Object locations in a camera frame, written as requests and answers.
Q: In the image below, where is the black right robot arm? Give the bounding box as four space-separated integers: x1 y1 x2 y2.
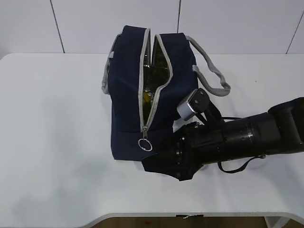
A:
142 97 304 181

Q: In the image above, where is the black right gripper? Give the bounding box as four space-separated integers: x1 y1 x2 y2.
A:
142 122 268 181

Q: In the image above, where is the black tape on table edge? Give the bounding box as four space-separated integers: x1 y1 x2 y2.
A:
176 214 204 219

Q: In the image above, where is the navy blue lunch bag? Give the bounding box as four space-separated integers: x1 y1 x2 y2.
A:
102 26 231 161

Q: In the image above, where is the yellow banana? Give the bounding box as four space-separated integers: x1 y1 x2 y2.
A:
143 91 153 105

